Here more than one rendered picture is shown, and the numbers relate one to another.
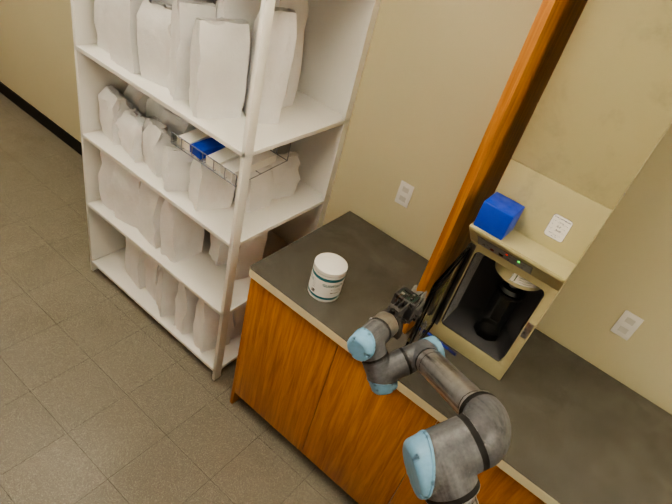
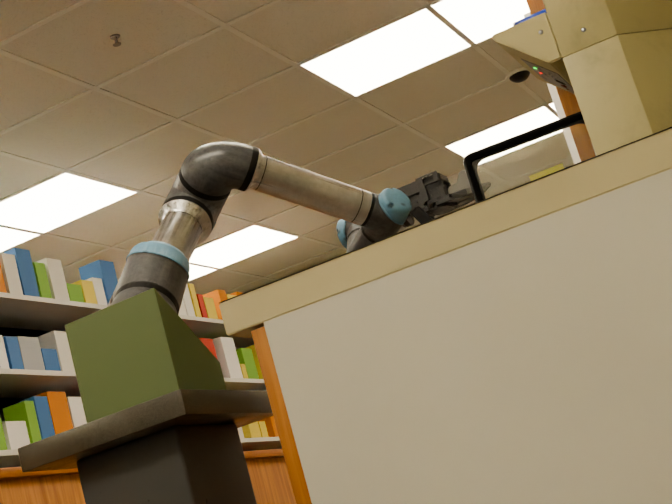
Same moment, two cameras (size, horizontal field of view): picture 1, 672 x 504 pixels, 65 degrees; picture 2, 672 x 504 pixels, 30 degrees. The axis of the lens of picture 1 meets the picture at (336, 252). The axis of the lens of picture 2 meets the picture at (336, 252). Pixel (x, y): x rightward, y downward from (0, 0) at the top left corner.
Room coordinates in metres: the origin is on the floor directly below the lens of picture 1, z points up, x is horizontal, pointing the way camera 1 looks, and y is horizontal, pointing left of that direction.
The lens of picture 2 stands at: (0.59, -2.89, 0.62)
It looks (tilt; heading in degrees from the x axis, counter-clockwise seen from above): 14 degrees up; 83
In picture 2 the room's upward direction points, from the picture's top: 16 degrees counter-clockwise
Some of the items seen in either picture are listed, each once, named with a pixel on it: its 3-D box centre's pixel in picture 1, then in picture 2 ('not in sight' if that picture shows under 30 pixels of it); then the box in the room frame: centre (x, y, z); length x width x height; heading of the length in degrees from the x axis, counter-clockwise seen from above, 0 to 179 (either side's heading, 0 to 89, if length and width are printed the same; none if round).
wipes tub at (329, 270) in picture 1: (327, 277); not in sight; (1.57, 0.00, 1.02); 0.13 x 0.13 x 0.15
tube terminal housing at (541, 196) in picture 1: (518, 265); (655, 92); (1.56, -0.63, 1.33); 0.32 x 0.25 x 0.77; 62
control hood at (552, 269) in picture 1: (515, 256); (547, 66); (1.40, -0.54, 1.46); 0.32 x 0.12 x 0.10; 62
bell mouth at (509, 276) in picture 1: (522, 267); not in sight; (1.53, -0.63, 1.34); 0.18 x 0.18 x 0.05
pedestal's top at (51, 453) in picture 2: not in sight; (155, 429); (0.47, -0.76, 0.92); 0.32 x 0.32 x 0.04; 61
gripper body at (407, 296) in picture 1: (400, 310); (425, 199); (1.14, -0.22, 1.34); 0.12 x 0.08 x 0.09; 152
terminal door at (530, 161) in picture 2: (432, 308); (555, 218); (1.37, -0.37, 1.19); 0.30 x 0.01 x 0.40; 156
